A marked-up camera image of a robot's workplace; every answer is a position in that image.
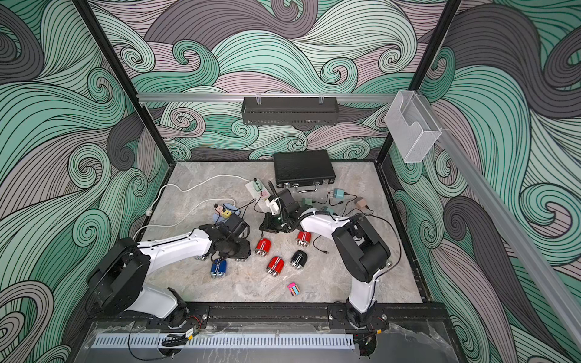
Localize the light blue socket cube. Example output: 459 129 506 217
213 204 241 224

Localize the clear acrylic wall box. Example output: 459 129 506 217
384 91 442 163

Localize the blue shaver front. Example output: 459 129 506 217
210 259 228 278

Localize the teal charger adapter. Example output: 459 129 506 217
333 188 346 200

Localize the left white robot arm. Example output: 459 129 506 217
86 215 251 328

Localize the white slotted cable duct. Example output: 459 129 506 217
91 333 355 350

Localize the black briefcase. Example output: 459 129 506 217
273 150 336 188

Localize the black shaver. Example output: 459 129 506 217
290 250 308 270

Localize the pink striped small box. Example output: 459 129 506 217
287 282 300 296

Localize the aluminium wall rail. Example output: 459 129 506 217
417 97 581 350
137 92 396 104

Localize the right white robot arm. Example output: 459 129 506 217
260 188 391 329

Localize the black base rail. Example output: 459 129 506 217
83 302 452 333

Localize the black wall shelf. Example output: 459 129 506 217
241 96 339 126

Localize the white power strip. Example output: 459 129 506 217
245 179 270 201

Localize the red shaver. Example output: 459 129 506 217
266 257 284 277
297 231 312 247
254 237 272 257

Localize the aluminium wall rail back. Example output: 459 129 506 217
137 92 396 104

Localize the pink charger adapter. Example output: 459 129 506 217
354 198 369 210

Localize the aluminium wall rail right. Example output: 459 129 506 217
417 97 581 350

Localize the white power cord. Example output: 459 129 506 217
131 173 251 241

